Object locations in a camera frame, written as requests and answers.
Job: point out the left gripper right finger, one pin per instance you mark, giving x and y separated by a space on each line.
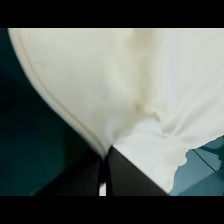
128 180

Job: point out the white T-shirt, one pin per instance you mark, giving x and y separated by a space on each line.
116 83

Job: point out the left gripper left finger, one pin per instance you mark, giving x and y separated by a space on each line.
78 181

